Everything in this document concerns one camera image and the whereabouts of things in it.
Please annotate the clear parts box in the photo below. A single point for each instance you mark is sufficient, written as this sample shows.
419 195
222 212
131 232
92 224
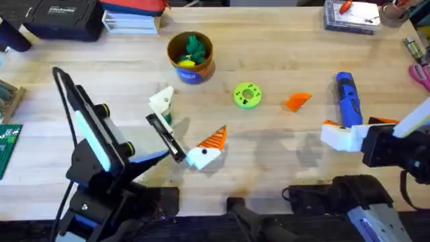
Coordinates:
356 18

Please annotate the bare white left gripper finger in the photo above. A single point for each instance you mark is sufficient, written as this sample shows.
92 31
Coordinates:
160 100

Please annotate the black hard case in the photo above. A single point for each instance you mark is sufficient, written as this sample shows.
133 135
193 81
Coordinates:
64 18

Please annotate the dark green toy vegetable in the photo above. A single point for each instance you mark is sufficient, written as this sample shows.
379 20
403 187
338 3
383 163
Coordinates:
168 119

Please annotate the red and blue bag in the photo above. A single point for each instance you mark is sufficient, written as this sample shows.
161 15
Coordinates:
134 6

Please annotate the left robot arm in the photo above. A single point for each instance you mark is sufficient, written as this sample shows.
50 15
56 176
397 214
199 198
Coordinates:
100 205

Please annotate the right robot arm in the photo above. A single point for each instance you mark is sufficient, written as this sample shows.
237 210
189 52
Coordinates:
366 195

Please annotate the small metal tool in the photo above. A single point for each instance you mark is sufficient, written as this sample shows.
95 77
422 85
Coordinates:
414 48

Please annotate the brown tape roll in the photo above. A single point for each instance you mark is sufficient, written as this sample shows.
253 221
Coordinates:
394 15

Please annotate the dark blue block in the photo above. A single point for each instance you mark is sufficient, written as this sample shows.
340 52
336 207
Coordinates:
13 37

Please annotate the left wrist black upright plate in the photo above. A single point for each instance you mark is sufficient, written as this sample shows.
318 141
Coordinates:
95 141

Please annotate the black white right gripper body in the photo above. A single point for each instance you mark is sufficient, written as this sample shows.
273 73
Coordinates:
383 148

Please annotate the white orange left gripper finger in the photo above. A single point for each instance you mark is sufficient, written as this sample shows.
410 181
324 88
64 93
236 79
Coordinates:
205 153

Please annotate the grey black left gripper body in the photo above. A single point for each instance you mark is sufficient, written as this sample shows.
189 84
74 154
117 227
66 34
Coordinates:
141 141

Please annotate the green board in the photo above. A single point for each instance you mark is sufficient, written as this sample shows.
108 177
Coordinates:
8 148

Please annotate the white orange right gripper finger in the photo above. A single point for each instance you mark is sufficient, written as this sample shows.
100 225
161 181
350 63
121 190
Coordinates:
383 120
337 138

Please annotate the brown toy tub blue label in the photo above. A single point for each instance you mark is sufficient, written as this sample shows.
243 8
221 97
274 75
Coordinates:
195 72

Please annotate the wooden box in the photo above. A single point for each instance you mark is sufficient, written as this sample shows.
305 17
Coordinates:
10 101

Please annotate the black mount post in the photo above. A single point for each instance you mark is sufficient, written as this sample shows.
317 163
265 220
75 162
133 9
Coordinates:
242 213

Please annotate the blue electric screwdriver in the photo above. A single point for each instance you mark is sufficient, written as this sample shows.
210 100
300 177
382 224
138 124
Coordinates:
349 101

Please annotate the black rail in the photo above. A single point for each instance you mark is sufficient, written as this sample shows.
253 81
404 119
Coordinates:
201 232

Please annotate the pink scissors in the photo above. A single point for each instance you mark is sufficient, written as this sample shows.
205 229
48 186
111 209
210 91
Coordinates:
420 75

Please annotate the green disc with holes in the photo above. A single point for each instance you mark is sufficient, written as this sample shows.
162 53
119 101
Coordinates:
248 95

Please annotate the orange ribbed wedge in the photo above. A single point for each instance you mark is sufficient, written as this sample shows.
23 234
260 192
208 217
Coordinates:
296 101

